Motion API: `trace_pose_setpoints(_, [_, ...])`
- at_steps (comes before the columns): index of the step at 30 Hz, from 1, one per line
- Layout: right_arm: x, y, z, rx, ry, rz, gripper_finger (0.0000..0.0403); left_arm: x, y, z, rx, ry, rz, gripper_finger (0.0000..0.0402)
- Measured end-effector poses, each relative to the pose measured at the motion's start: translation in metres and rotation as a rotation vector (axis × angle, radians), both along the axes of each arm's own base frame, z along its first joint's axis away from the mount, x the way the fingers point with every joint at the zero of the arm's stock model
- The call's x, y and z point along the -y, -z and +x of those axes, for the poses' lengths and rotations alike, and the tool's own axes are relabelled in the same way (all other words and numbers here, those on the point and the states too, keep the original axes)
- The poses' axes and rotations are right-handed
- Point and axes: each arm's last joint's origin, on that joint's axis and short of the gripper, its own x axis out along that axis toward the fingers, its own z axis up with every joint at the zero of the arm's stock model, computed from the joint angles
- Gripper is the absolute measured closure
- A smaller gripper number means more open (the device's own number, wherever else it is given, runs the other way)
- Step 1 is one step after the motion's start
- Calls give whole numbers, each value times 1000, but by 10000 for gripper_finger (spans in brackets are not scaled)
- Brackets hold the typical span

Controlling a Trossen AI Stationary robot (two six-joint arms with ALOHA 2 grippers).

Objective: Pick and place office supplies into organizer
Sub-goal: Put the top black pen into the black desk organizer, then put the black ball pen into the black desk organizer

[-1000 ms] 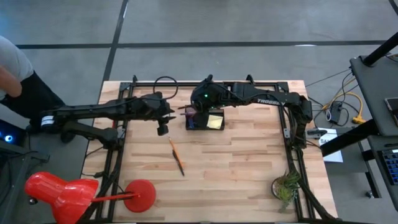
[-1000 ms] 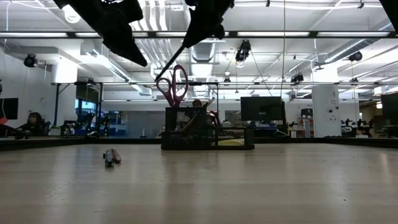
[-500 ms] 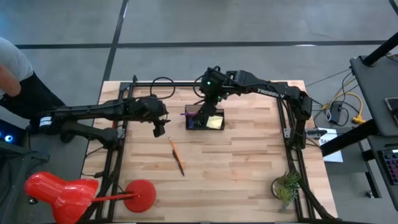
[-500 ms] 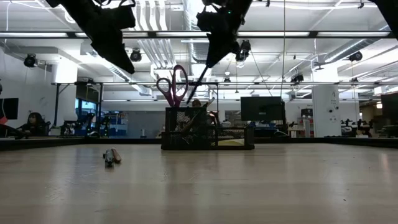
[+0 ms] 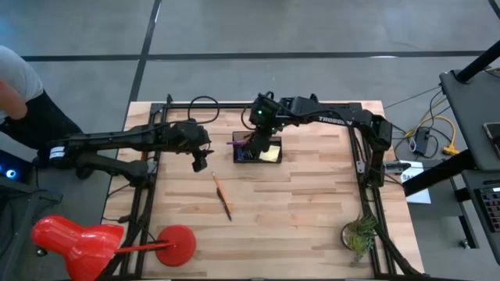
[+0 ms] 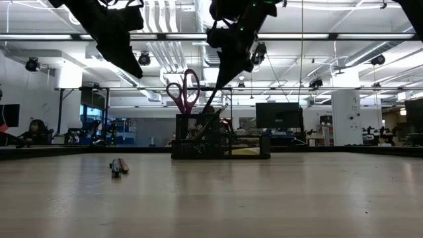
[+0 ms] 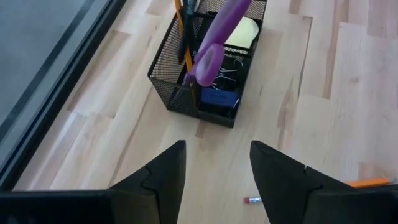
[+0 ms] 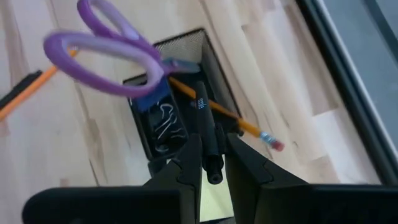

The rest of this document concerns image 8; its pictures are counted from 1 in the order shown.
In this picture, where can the orange pencil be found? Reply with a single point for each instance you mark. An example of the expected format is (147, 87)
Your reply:
(248, 126)
(31, 88)

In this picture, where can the purple scissors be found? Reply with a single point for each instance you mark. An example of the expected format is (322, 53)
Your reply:
(102, 87)

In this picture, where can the black marker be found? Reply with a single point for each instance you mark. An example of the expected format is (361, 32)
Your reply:
(18, 90)

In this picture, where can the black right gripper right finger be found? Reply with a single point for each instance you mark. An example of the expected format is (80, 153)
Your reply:
(252, 180)

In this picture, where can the sticky note pad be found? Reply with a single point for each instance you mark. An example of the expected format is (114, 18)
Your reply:
(216, 199)

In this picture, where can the blue eraser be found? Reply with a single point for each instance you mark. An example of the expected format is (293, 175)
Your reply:
(154, 96)

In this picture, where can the black binder clip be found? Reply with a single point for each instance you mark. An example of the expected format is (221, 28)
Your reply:
(166, 112)
(169, 130)

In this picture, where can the black mesh desk organizer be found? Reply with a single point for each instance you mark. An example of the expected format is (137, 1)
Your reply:
(186, 46)

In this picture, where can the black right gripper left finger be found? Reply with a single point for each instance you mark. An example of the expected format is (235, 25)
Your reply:
(183, 174)

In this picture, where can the black pen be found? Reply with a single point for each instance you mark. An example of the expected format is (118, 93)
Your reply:
(206, 130)

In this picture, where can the black aluminium table frame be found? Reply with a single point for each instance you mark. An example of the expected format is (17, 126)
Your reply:
(342, 93)

